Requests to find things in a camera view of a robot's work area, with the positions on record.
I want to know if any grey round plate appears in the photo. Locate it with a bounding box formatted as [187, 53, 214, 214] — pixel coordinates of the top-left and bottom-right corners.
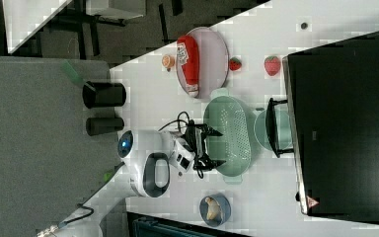
[176, 27, 229, 99]

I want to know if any orange slice toy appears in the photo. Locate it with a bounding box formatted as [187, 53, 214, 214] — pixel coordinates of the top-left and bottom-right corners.
[162, 54, 175, 69]

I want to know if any mint green plastic strainer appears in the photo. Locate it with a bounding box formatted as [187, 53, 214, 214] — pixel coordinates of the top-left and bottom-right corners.
[203, 88, 256, 185]

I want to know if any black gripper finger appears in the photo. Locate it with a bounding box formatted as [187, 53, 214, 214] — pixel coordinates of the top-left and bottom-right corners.
[204, 125, 222, 136]
[204, 158, 226, 171]

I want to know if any small mint green bowl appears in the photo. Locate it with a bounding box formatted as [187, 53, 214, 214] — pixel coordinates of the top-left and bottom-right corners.
[254, 110, 292, 150]

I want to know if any small black cylinder cup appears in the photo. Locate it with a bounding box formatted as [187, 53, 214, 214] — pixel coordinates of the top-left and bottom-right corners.
[86, 118, 124, 136]

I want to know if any silver toaster oven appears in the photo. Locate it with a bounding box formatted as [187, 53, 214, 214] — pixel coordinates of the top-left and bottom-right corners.
[282, 31, 379, 224]

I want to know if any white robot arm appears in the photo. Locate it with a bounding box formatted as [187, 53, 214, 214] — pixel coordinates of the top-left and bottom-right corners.
[37, 121, 222, 237]

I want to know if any blue bowl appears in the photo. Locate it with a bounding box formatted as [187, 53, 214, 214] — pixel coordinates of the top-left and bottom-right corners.
[199, 194, 231, 227]

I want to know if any peeled banana toy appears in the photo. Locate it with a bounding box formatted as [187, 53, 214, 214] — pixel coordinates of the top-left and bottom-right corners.
[204, 197, 221, 220]

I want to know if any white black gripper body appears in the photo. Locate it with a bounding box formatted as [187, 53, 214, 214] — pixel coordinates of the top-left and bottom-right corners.
[170, 123, 206, 173]

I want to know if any dark red strawberry toy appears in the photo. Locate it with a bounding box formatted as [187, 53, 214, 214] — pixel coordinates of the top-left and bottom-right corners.
[229, 57, 242, 71]

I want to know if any pink strawberry toy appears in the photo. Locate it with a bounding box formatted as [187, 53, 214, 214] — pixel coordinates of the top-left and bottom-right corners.
[264, 56, 281, 76]

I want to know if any green plastic object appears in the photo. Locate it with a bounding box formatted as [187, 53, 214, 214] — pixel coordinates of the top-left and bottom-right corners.
[104, 171, 114, 182]

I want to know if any white side table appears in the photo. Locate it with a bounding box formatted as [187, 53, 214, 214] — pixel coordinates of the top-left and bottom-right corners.
[2, 0, 72, 53]

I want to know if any blue metal frame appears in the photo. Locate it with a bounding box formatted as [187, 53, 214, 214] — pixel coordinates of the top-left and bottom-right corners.
[127, 212, 249, 237]

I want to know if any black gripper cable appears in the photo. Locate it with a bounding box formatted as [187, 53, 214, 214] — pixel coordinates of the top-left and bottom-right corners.
[157, 111, 192, 132]

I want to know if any large black cylinder cup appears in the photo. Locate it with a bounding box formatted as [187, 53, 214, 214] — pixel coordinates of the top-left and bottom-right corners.
[82, 81, 126, 109]

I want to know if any red plush ketchup bottle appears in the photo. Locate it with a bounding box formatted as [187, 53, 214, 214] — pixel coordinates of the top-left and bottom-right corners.
[177, 35, 199, 97]

